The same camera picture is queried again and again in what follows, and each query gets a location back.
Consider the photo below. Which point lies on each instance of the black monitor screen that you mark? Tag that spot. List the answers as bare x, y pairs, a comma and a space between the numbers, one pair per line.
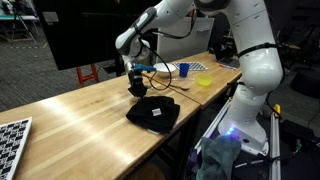
83, 32

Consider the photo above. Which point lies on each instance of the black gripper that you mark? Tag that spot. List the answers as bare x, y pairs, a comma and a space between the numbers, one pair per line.
136, 84

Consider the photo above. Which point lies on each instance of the yellow plastic bowl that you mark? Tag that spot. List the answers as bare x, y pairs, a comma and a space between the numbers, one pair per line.
204, 80

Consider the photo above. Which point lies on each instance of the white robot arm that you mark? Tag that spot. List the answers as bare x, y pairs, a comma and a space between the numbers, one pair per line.
255, 49

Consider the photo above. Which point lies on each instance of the blue cup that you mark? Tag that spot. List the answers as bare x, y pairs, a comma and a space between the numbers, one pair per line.
183, 69

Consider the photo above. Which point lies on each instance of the teal cloth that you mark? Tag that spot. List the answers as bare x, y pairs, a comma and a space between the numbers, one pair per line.
218, 156

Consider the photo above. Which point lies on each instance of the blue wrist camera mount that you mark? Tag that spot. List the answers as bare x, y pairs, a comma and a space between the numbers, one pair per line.
144, 67

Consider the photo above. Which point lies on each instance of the large tag calibration board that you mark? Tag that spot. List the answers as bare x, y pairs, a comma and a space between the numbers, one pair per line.
13, 137

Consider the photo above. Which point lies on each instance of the white partition panel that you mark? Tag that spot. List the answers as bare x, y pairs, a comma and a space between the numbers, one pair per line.
190, 41

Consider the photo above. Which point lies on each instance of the orange stool frame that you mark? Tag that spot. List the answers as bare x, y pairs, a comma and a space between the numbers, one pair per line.
83, 78

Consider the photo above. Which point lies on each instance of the black laptop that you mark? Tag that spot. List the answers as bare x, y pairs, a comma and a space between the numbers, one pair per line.
226, 55

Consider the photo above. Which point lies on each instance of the white bowl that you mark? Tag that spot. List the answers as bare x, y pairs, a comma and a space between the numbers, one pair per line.
164, 69

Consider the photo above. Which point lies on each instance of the black towel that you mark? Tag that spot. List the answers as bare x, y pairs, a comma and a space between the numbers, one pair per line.
155, 113

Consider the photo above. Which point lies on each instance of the small checkerboard calibration sheet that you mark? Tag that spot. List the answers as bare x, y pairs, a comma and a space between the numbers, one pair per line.
193, 66

